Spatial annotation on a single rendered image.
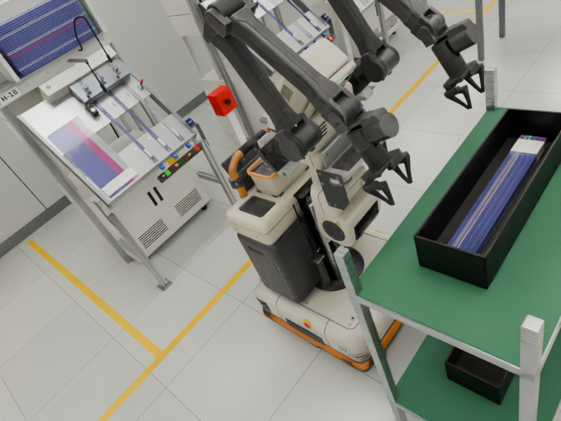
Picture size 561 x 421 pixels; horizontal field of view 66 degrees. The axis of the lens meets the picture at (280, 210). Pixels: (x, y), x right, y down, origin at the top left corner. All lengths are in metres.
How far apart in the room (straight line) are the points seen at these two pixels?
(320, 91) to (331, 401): 1.46
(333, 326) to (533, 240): 0.99
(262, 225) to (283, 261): 0.22
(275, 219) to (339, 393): 0.86
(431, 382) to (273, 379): 0.85
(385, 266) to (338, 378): 1.04
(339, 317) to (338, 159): 0.78
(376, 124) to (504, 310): 0.50
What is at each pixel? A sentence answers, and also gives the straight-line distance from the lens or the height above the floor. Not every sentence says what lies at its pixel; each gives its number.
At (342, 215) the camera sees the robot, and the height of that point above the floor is 0.80.
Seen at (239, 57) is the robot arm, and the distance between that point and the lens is 1.18.
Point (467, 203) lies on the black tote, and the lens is 1.32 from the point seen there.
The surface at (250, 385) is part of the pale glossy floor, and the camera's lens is 2.28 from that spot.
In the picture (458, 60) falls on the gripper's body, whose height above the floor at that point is 1.25.
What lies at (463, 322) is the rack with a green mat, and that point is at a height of 0.95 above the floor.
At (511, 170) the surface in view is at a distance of 1.36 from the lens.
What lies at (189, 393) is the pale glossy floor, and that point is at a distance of 2.42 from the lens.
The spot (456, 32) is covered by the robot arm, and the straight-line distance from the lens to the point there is 1.34.
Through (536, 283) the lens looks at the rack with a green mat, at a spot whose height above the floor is 0.95.
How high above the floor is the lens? 1.85
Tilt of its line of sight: 37 degrees down
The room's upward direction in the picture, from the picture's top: 24 degrees counter-clockwise
